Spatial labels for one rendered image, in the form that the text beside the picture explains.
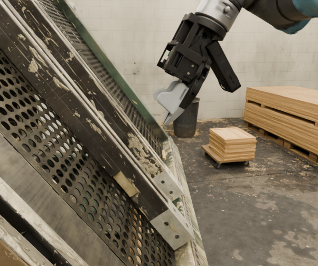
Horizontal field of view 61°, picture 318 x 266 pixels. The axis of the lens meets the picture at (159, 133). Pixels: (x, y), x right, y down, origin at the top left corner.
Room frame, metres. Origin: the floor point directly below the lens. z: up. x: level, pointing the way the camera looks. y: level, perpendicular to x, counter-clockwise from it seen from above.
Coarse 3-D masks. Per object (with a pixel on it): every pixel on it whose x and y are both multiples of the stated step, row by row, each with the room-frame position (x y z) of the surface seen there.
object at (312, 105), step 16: (256, 96) 4.84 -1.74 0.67; (272, 96) 4.40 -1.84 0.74; (288, 96) 4.13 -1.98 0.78; (304, 96) 4.13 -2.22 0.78; (256, 112) 4.80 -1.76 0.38; (272, 112) 4.34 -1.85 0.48; (288, 112) 3.96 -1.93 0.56; (304, 112) 3.66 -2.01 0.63; (272, 128) 4.30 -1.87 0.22; (288, 128) 3.92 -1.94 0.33; (304, 128) 3.60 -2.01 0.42; (288, 144) 3.89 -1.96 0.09; (304, 144) 3.57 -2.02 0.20
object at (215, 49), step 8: (216, 40) 0.55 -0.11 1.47; (208, 48) 0.54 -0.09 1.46; (216, 48) 0.55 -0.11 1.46; (216, 56) 0.55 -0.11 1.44; (224, 56) 0.55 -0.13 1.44; (216, 64) 0.55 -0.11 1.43; (224, 64) 0.55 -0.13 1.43; (216, 72) 0.58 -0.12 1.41; (224, 72) 0.55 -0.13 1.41; (232, 72) 0.55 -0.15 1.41; (224, 80) 0.56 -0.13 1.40; (232, 80) 0.56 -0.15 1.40; (224, 88) 0.57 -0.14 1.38; (232, 88) 0.56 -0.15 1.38
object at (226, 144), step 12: (216, 132) 3.45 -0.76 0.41; (228, 132) 3.47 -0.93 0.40; (240, 132) 3.47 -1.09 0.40; (216, 144) 3.39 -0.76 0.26; (228, 144) 3.17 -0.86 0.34; (240, 144) 3.20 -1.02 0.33; (252, 144) 3.23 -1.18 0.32; (216, 156) 3.30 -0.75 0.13; (228, 156) 3.16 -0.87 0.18; (240, 156) 3.21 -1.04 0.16; (252, 156) 3.24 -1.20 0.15; (216, 168) 3.18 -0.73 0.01
